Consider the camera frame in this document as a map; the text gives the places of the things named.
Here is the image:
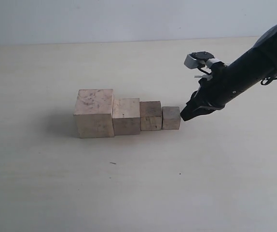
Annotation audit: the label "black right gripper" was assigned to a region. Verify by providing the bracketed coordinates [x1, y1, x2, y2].
[180, 63, 240, 121]

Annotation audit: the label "smallest wooden cube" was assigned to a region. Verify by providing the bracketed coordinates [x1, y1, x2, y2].
[162, 106, 180, 130]

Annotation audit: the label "third largest wooden cube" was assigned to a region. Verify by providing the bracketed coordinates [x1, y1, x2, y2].
[139, 101, 162, 131]

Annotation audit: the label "second largest wooden cube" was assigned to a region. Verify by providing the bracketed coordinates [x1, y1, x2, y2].
[112, 98, 140, 135]

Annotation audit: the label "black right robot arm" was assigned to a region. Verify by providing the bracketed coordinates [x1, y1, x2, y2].
[180, 24, 277, 121]

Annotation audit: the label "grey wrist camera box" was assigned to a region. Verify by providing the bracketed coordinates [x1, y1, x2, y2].
[184, 51, 224, 69]

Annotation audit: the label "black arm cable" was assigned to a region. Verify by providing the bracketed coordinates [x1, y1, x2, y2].
[260, 71, 277, 85]

